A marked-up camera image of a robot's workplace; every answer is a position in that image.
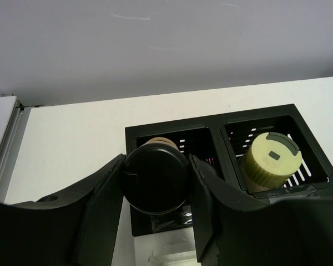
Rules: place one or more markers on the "white slotted organizer box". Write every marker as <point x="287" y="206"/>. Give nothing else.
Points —
<point x="166" y="248"/>

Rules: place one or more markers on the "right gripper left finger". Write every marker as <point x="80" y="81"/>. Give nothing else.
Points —
<point x="74" y="226"/>

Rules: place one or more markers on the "dark spice jar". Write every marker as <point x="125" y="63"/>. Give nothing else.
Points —
<point x="155" y="179"/>
<point x="162" y="140"/>

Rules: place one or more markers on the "black slotted organizer box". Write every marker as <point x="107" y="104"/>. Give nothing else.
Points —
<point x="222" y="141"/>

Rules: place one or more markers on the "cream cap spice jar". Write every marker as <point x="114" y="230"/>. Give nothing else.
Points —
<point x="270" y="160"/>

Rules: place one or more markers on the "aluminium rail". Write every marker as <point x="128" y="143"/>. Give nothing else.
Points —
<point x="13" y="122"/>

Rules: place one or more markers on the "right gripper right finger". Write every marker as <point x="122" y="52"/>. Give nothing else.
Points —
<point x="231" y="228"/>

